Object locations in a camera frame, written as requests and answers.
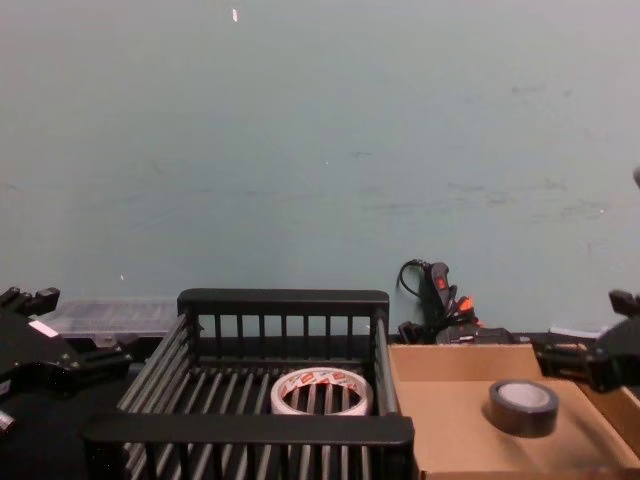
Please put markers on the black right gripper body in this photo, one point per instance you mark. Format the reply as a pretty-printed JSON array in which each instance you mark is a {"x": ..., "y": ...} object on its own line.
[{"x": 620, "y": 360}]

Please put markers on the black rack with steel bars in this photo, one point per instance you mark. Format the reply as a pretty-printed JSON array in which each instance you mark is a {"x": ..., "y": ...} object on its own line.
[{"x": 250, "y": 440}]

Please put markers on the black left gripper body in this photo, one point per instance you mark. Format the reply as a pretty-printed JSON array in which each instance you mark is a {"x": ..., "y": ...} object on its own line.
[{"x": 35, "y": 357}]

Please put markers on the black table cloth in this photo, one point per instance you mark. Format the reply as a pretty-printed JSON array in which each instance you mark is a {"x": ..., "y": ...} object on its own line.
[{"x": 45, "y": 450}]

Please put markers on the shallow brown cardboard tray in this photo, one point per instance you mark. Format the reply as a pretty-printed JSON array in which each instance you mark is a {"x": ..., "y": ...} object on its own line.
[{"x": 450, "y": 425}]

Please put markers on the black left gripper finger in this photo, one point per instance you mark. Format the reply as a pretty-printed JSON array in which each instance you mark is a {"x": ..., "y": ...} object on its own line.
[
  {"x": 102, "y": 362},
  {"x": 42, "y": 298}
]

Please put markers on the plain pale wall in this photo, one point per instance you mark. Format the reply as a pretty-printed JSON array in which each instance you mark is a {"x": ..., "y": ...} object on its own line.
[{"x": 320, "y": 150}]

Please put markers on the roll of white tape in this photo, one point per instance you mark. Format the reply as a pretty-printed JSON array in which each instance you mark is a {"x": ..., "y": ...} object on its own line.
[{"x": 283, "y": 395}]

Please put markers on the clear plastic case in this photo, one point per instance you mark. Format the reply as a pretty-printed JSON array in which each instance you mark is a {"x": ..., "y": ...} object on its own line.
[{"x": 115, "y": 317}]

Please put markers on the roll of silver tape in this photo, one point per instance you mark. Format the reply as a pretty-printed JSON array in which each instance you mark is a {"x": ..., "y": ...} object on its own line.
[{"x": 522, "y": 417}]

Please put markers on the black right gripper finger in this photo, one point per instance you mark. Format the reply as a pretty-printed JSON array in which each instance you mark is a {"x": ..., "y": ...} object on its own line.
[
  {"x": 565, "y": 361},
  {"x": 627, "y": 302}
]

